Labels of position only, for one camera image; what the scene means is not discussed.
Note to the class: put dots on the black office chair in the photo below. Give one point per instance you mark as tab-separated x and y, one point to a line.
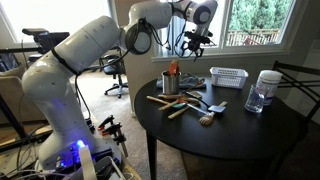
111	70

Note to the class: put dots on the steel tin can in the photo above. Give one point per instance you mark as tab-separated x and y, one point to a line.
170	85

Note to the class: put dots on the orange spoon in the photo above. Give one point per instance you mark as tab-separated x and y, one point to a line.
173	68

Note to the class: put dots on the red silicone spatula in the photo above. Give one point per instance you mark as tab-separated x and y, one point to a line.
181	100

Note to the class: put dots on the white framed window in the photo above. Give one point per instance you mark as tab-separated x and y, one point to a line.
50	16
253	23

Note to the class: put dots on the white bottle purple label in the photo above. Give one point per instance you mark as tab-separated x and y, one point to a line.
271	83

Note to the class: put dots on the white plastic basket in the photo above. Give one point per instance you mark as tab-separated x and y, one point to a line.
228	78

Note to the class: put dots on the flat light wooden spatula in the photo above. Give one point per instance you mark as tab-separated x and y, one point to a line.
176	113

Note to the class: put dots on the blue cloth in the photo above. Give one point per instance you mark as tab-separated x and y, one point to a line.
190	81

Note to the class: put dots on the dark wooden spoon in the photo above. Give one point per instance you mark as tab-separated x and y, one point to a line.
200	82

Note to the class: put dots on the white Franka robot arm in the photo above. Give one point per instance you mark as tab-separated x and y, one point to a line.
66	66

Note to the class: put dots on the black dining chair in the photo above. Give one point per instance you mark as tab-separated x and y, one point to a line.
293	83

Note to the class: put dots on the clear glass mug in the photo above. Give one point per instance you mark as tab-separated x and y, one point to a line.
255	100

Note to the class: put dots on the black tripod stand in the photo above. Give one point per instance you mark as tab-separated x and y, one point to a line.
10	115

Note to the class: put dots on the light wooden spoon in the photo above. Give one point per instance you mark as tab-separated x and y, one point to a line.
156	98

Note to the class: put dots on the black orange bar clamp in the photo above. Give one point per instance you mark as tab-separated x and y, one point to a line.
116	133
106	122

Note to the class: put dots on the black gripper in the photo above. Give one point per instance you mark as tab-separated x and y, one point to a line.
198	40

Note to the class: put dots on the black slotted spatula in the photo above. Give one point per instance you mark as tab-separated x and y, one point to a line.
216	108

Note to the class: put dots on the black camera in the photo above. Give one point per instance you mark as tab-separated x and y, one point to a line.
46	38

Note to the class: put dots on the round black table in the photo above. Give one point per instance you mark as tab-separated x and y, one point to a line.
233	133

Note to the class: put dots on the beige couch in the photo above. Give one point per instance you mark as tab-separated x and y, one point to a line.
13	93

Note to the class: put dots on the wooden dish brush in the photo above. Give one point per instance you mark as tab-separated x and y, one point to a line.
207	119

